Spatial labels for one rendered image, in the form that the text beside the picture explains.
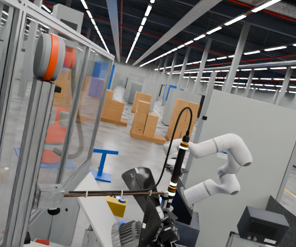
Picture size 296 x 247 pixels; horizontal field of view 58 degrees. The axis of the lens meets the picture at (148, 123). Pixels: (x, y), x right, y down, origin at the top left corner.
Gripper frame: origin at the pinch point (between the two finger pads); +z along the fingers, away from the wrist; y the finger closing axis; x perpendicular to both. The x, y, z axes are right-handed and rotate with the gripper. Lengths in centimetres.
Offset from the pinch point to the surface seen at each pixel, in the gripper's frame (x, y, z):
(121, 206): -41, 24, -31
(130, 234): -30.8, 15.2, 15.3
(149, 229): -17.4, 8.6, 30.9
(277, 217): -23, -77, -34
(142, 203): -18.2, 13.1, 7.1
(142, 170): -5.9, 16.9, -5.9
